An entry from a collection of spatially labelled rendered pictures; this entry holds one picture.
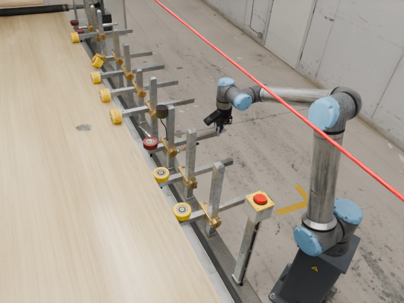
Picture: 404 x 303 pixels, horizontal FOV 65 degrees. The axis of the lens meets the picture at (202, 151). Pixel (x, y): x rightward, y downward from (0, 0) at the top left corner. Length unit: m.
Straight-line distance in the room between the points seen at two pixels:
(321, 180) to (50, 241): 1.10
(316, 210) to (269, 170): 1.60
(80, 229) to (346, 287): 1.79
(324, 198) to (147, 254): 0.75
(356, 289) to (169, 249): 1.55
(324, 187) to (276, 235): 1.21
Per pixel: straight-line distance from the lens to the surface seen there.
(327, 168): 1.36
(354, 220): 1.65
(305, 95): 1.51
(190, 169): 1.57
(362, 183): 3.27
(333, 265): 1.80
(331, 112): 1.24
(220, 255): 1.54
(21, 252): 1.43
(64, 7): 3.77
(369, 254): 2.75
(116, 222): 1.41
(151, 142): 1.76
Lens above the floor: 2.01
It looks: 40 degrees down
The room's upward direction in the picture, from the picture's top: 5 degrees clockwise
